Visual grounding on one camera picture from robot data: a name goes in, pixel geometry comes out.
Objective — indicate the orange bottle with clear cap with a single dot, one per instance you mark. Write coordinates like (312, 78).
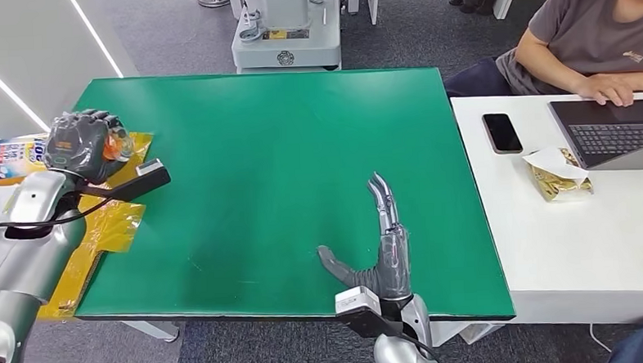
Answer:
(6, 161)

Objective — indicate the green table mat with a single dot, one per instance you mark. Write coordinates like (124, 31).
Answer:
(276, 149)

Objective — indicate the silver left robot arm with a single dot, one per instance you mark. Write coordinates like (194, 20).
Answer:
(21, 269)

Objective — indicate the white desk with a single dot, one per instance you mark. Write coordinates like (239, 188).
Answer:
(601, 244)

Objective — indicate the person's right hand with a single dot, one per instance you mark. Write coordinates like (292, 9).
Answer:
(607, 87)

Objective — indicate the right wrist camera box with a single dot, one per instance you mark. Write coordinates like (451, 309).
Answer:
(356, 303)

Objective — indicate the gold tissue pack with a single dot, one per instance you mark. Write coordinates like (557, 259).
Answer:
(557, 177)

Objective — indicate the grey laptop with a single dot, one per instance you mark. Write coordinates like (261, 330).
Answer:
(612, 134)

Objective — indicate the yellow tape-wrapped cardboard box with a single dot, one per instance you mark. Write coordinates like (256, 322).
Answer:
(106, 227)

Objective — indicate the white machine base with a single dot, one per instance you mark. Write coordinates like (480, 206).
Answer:
(287, 46)

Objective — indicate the white stand panel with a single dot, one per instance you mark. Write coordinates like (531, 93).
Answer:
(372, 2)

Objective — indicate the black smartphone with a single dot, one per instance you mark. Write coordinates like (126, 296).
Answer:
(501, 133)

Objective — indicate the person's right forearm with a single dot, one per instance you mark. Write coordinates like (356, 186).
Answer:
(547, 66)

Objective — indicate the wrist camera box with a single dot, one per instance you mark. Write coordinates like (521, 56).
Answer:
(147, 177)
(356, 303)

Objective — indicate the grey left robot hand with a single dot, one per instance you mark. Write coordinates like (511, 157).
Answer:
(81, 147)

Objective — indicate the white table leg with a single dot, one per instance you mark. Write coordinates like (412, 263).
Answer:
(154, 331)
(458, 332)

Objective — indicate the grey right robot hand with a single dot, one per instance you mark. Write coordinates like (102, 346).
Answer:
(393, 264)

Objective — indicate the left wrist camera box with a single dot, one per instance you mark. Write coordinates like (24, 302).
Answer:
(147, 177)

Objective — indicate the person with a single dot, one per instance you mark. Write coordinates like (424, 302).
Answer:
(586, 28)

